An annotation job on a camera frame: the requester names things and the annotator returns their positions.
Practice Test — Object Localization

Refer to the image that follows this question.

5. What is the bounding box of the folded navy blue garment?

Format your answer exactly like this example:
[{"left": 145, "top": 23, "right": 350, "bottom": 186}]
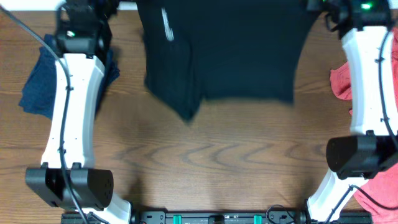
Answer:
[{"left": 19, "top": 47, "right": 120, "bottom": 119}]

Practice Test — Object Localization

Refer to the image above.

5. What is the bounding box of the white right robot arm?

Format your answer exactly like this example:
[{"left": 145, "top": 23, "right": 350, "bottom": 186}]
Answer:
[{"left": 294, "top": 0, "right": 397, "bottom": 223}]

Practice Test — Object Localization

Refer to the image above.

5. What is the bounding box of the black t-shirt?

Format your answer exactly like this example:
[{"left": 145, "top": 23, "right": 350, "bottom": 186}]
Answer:
[{"left": 137, "top": 0, "right": 318, "bottom": 121}]

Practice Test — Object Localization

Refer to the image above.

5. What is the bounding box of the red t-shirt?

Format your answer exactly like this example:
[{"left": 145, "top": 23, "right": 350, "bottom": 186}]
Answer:
[{"left": 330, "top": 28, "right": 397, "bottom": 224}]

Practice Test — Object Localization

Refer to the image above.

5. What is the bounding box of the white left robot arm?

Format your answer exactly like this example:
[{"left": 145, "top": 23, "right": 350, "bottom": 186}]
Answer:
[{"left": 20, "top": 28, "right": 134, "bottom": 223}]

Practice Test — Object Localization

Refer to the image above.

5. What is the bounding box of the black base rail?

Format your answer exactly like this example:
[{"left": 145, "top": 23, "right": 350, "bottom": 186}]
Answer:
[{"left": 60, "top": 205, "right": 373, "bottom": 224}]

